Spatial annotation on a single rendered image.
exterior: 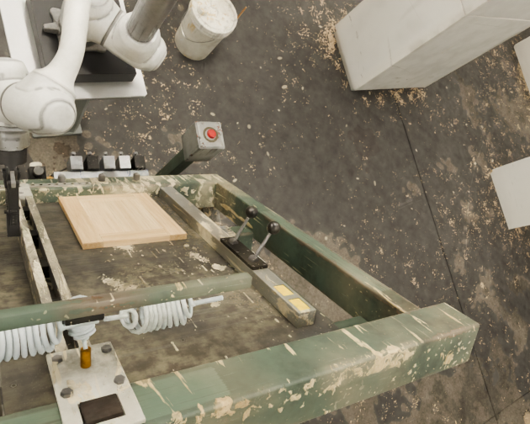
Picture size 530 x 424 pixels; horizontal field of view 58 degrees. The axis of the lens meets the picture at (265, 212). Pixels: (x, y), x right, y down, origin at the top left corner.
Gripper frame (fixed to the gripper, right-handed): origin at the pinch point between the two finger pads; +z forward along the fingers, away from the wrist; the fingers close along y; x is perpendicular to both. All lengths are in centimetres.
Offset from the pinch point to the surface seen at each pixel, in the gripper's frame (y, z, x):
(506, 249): -86, 92, 403
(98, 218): -16.2, 6.7, 25.6
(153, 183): -39, 3, 51
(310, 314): 57, 5, 57
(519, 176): -99, 26, 410
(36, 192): -38.1, 4.4, 10.1
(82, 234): -3.9, 6.4, 18.2
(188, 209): -12, 4, 54
